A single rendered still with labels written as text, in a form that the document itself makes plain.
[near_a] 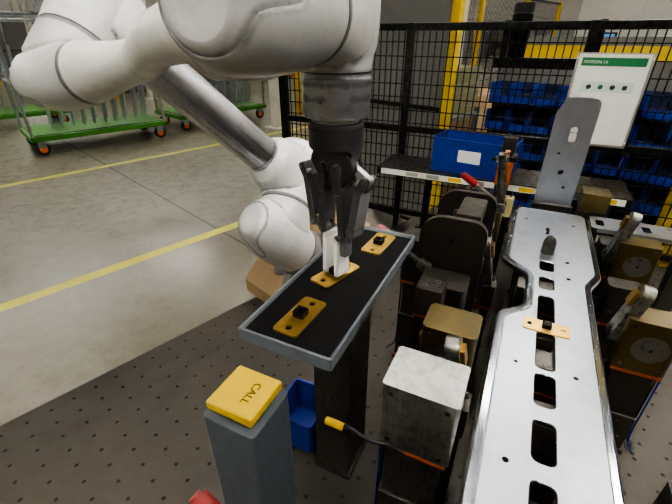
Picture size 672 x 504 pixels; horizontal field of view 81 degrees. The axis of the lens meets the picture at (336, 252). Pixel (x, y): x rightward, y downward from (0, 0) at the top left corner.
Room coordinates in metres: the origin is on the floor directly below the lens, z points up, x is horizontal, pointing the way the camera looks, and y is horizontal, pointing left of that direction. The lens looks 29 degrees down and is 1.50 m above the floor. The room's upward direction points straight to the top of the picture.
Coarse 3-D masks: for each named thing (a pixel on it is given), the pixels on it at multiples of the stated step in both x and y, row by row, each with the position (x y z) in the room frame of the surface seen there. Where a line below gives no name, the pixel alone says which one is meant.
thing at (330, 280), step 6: (354, 264) 0.57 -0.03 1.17; (330, 270) 0.54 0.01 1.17; (354, 270) 0.55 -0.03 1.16; (318, 276) 0.53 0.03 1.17; (324, 276) 0.53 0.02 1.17; (330, 276) 0.53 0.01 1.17; (342, 276) 0.53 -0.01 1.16; (318, 282) 0.51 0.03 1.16; (324, 282) 0.51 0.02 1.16; (330, 282) 0.51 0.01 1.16; (336, 282) 0.51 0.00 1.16
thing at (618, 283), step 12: (612, 288) 0.76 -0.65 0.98; (624, 288) 0.75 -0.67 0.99; (600, 300) 0.78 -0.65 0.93; (612, 300) 0.75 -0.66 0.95; (624, 300) 0.75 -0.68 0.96; (600, 312) 0.76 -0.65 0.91; (612, 312) 0.75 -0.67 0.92; (600, 324) 0.76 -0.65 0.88; (600, 336) 0.76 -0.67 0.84; (600, 348) 0.75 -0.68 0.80
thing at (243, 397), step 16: (240, 368) 0.34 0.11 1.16; (224, 384) 0.31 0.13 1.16; (240, 384) 0.31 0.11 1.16; (256, 384) 0.31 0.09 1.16; (272, 384) 0.31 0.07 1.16; (208, 400) 0.29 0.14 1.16; (224, 400) 0.29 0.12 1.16; (240, 400) 0.29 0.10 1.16; (256, 400) 0.29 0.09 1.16; (272, 400) 0.30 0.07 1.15; (240, 416) 0.27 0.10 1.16; (256, 416) 0.27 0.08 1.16
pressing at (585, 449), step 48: (528, 240) 0.98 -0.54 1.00; (576, 240) 0.98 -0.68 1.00; (528, 288) 0.73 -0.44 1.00; (576, 288) 0.74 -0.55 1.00; (528, 336) 0.57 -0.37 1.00; (576, 336) 0.57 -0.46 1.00; (528, 384) 0.46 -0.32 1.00; (576, 384) 0.46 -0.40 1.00; (480, 432) 0.37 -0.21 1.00; (528, 432) 0.37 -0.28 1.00; (576, 432) 0.37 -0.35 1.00; (480, 480) 0.30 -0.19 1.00; (528, 480) 0.30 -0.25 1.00; (576, 480) 0.30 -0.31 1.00
